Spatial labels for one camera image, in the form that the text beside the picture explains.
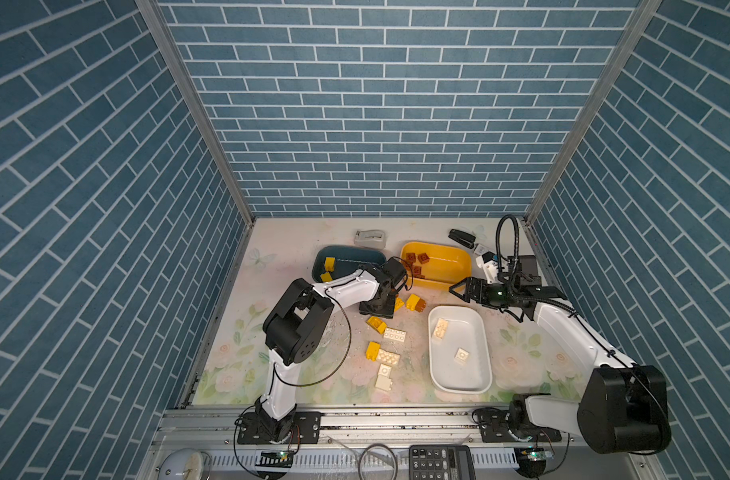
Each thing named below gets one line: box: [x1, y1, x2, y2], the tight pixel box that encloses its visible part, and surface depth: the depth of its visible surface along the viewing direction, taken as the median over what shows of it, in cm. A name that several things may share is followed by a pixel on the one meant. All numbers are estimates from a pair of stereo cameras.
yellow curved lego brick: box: [365, 315, 388, 335], surface depth 93 cm
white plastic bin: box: [428, 306, 493, 395], surface depth 88 cm
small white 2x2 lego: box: [454, 347, 470, 366], surface depth 87 cm
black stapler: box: [448, 229, 476, 249], surface depth 116 cm
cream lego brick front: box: [374, 363, 392, 391], surface depth 83 cm
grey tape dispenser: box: [354, 229, 385, 249], surface depth 114 cm
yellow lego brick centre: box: [366, 341, 381, 362], surface depth 86 cm
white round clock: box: [158, 448, 212, 480], surface depth 65 cm
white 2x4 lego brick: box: [384, 327, 407, 342], surface depth 90 cm
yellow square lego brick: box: [324, 256, 336, 272], surface depth 106 cm
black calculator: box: [409, 445, 476, 480], surface depth 69 cm
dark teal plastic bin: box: [312, 245, 387, 282], surface depth 110 cm
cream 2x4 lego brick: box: [433, 318, 449, 340], surface depth 92 cm
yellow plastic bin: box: [400, 241, 473, 291], surface depth 110 cm
